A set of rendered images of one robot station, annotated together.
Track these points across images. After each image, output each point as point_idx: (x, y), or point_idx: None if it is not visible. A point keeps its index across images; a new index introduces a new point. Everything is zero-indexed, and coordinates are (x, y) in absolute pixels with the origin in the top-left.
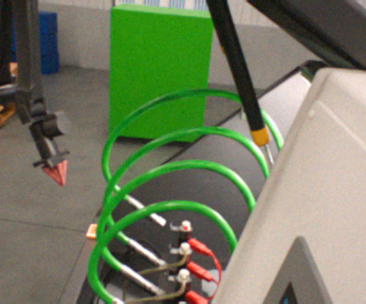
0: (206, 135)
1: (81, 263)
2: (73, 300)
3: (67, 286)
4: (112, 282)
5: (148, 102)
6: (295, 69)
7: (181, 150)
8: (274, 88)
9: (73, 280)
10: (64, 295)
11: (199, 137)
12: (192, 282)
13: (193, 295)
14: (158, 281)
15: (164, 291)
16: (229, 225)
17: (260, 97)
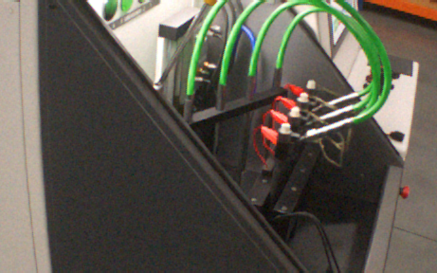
0: (211, 157)
1: (376, 262)
2: (378, 225)
3: (387, 239)
4: None
5: (355, 9)
6: (84, 1)
7: (248, 204)
8: (117, 37)
9: (382, 244)
10: (388, 231)
11: (221, 170)
12: (260, 195)
13: (295, 102)
14: (296, 203)
15: (291, 193)
16: (297, 15)
17: (134, 60)
